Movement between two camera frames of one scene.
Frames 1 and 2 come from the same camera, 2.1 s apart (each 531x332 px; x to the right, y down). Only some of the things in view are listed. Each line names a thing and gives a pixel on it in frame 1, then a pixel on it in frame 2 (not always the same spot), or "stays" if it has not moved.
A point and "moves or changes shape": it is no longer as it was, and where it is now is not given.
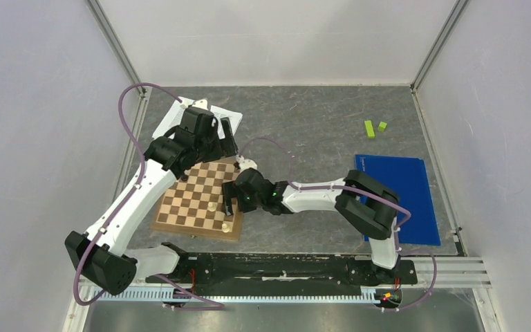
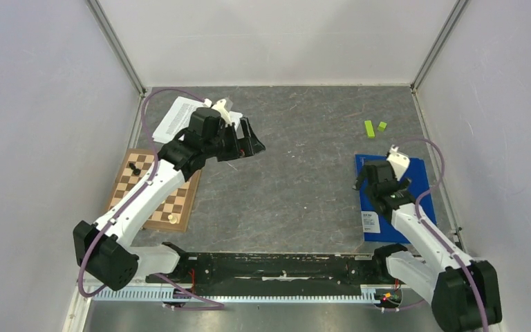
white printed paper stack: (173, 117) stays
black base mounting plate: (283, 270) stays
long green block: (369, 129) stays
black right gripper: (230, 190) → (403, 185)
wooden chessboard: (196, 206) moves or changes shape
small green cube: (382, 126) stays
